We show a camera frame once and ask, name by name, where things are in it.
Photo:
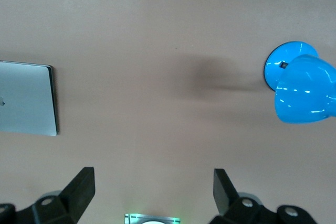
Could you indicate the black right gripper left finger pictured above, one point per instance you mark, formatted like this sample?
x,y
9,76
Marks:
x,y
65,205

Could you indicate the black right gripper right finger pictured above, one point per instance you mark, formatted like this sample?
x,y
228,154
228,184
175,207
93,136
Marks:
x,y
244,213

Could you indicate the silver grey laptop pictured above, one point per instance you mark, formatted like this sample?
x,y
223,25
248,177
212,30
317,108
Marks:
x,y
26,98

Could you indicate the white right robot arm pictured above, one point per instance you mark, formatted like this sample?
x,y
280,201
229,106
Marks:
x,y
152,223

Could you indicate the blue desk lamp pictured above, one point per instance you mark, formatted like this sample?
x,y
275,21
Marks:
x,y
304,90

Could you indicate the brown table cover sheet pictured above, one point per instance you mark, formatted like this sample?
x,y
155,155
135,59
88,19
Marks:
x,y
157,24

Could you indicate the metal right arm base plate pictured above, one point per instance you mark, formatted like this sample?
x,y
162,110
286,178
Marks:
x,y
134,218

